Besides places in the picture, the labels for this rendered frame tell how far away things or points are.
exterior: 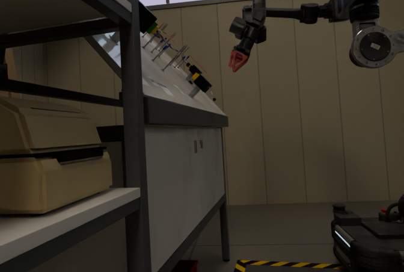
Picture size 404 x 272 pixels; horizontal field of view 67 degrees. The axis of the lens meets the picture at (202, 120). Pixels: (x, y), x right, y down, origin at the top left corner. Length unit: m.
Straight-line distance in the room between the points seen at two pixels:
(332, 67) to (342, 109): 0.45
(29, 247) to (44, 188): 0.09
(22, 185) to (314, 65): 3.18
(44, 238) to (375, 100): 3.37
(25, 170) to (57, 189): 0.05
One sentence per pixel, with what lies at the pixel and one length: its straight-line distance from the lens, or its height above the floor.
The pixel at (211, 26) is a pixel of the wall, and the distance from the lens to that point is 3.50.
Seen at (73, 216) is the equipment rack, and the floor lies 0.66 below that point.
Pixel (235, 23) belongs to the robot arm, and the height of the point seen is 1.24.
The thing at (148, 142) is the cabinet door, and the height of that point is 0.75.
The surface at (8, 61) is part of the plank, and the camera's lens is 3.04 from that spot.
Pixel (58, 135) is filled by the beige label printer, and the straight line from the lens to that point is 0.56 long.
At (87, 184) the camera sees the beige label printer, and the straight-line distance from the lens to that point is 0.59.
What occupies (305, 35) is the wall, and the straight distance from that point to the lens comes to 3.51.
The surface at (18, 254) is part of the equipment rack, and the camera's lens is 0.43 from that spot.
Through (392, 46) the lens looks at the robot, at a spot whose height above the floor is 1.13.
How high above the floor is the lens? 0.77
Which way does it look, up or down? 3 degrees up
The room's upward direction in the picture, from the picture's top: 3 degrees counter-clockwise
